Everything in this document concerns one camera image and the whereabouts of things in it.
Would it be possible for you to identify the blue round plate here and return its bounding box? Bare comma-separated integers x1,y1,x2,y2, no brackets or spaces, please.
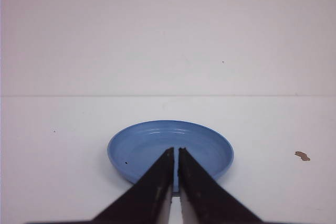
107,120,234,195

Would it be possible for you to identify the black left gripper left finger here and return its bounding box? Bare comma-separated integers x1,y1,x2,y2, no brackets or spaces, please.
92,147,174,223

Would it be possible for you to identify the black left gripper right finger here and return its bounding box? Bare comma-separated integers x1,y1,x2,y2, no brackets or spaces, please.
178,148,263,223

